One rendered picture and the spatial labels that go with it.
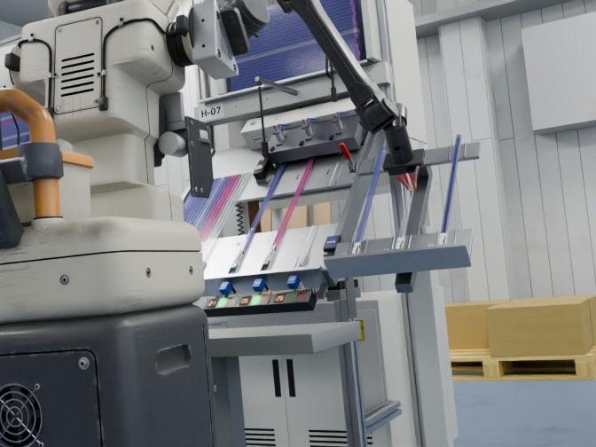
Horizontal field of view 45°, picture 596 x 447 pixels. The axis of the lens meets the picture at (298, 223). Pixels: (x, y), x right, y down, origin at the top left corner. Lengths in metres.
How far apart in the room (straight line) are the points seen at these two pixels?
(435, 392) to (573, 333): 2.39
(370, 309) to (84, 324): 1.37
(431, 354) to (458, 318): 2.89
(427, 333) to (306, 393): 0.57
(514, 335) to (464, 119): 1.68
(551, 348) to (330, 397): 2.20
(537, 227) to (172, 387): 4.41
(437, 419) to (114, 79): 1.17
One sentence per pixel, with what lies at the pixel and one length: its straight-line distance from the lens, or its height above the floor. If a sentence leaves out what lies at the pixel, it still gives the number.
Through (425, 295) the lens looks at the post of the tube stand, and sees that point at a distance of 1.89.
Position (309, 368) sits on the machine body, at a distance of 2.30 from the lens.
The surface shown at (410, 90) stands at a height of 1.35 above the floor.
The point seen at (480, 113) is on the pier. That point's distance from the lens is 5.20.
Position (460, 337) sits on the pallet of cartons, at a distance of 4.80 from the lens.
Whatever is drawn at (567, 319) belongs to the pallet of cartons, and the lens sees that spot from 4.24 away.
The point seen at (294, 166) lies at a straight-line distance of 2.38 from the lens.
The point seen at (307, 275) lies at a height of 0.71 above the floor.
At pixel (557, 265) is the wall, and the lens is 5.21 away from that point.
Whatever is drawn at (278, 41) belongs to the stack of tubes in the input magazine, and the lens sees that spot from 2.57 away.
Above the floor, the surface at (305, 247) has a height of 0.79.
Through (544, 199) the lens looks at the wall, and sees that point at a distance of 5.23.
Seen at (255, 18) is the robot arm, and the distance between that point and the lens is 1.47.
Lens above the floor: 0.72
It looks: 4 degrees up
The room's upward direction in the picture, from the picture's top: 5 degrees counter-clockwise
